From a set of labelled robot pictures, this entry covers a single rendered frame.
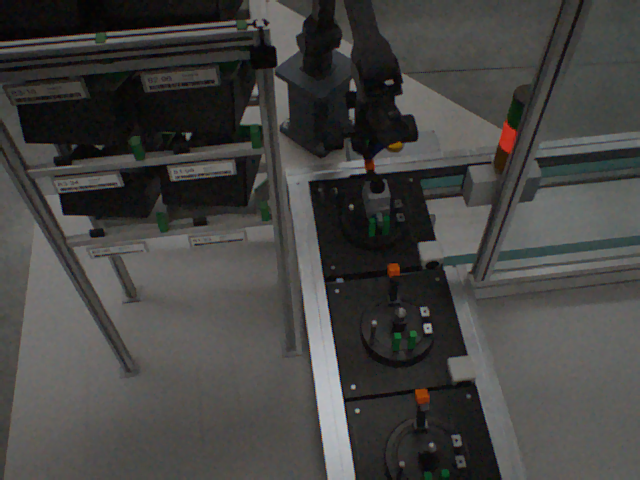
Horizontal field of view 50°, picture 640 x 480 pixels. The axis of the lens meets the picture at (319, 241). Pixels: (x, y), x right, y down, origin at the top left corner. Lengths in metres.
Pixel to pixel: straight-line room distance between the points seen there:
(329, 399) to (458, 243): 0.46
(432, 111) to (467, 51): 1.55
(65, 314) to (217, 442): 0.44
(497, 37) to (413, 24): 0.40
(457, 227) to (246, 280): 0.47
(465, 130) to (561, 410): 0.74
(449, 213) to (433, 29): 2.00
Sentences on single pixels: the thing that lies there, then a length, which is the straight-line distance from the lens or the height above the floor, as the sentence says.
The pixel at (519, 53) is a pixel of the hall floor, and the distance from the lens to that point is 3.41.
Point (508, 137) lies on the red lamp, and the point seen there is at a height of 1.34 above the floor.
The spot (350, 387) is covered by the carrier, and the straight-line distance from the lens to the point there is 1.27.
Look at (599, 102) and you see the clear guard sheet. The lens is 1.11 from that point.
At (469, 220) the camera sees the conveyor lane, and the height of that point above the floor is 0.92.
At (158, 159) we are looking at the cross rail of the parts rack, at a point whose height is 1.47.
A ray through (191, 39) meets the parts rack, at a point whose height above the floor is 1.66.
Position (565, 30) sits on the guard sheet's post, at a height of 1.57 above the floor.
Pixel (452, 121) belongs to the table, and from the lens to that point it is 1.82.
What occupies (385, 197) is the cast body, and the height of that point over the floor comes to 1.08.
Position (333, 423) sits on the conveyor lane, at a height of 0.95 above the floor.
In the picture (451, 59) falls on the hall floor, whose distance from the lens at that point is 3.32.
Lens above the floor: 2.15
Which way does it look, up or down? 56 degrees down
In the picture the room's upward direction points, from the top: 1 degrees counter-clockwise
